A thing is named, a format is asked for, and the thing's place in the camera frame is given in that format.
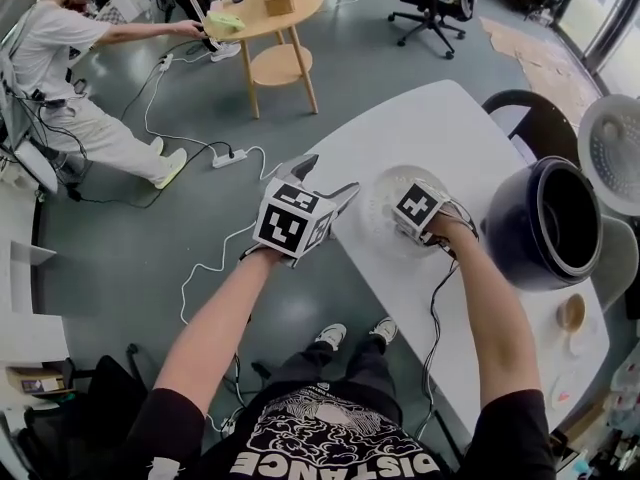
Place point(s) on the glass entrance doors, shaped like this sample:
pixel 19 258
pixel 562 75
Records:
pixel 610 18

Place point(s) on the flattened cardboard sheets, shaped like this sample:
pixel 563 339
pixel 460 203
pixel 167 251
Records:
pixel 540 53

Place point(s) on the black round-back chair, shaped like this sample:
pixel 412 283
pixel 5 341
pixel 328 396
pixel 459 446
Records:
pixel 560 123

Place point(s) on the white dish red mark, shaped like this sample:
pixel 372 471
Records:
pixel 562 393

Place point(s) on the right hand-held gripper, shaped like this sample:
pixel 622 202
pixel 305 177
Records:
pixel 417 208

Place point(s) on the person's right shoe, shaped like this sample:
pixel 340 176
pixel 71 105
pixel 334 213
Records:
pixel 385 328

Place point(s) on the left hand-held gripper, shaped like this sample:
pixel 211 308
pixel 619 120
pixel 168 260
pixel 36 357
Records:
pixel 285 223

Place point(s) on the dark rice cooker white lid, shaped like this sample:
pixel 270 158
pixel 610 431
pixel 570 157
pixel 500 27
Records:
pixel 510 228

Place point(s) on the person's left forearm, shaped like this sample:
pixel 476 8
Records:
pixel 210 328

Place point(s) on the person's black printed t-shirt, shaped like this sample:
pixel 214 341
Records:
pixel 325 443

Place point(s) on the small brown bowl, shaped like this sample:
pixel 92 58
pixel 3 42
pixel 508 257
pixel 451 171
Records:
pixel 572 313

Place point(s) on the white perforated steamer tray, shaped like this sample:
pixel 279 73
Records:
pixel 380 203

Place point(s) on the person's right forearm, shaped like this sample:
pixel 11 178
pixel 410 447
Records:
pixel 495 318

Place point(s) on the white power strip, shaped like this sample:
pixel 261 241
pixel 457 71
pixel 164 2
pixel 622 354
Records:
pixel 229 157

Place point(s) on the person's shoe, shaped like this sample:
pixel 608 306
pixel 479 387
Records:
pixel 330 335
pixel 385 328

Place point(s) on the person's black trousers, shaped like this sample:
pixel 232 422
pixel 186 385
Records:
pixel 350 368

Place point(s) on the yellow-green cloth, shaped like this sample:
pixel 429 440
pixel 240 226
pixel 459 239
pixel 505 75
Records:
pixel 225 22

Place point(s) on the small white dish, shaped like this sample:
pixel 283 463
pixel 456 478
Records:
pixel 580 344

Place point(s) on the grey shell chair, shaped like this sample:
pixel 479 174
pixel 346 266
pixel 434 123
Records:
pixel 617 253

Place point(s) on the person's left shoe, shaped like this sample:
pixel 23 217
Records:
pixel 330 335

